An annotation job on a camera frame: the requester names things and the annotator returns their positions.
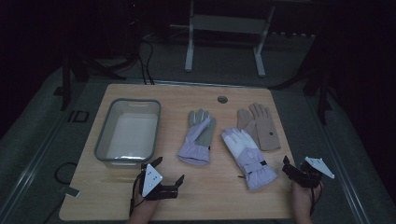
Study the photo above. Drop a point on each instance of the round table grommet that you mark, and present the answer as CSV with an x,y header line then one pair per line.
x,y
222,99

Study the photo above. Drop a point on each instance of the grey tape strip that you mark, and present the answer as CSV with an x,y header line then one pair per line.
x,y
70,191

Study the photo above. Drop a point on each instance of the purple glove with grey palm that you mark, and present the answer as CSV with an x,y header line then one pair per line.
x,y
195,146

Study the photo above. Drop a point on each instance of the black stand with angled legs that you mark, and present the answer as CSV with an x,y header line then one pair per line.
x,y
317,84

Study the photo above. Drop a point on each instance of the black rectangular bracket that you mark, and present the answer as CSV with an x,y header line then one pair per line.
x,y
79,116

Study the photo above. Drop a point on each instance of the black tripod stand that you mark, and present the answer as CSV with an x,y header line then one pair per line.
x,y
81,65

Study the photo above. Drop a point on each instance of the person's left hand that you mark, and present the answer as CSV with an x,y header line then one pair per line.
x,y
146,205

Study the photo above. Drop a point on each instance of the clear plastic storage bin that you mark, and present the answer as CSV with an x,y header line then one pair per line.
x,y
134,133

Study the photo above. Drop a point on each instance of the white metal stand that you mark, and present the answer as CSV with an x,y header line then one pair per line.
x,y
224,25

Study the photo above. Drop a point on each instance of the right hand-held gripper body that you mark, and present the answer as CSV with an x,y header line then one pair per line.
x,y
311,177

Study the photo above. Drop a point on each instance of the white and purple ski glove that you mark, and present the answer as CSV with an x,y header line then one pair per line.
x,y
246,149

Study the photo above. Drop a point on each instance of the beige knit glove with button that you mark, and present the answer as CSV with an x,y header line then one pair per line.
x,y
266,130

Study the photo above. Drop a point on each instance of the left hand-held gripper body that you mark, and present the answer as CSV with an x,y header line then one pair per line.
x,y
152,182

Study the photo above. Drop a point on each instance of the person's right hand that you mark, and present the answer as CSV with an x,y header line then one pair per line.
x,y
300,194

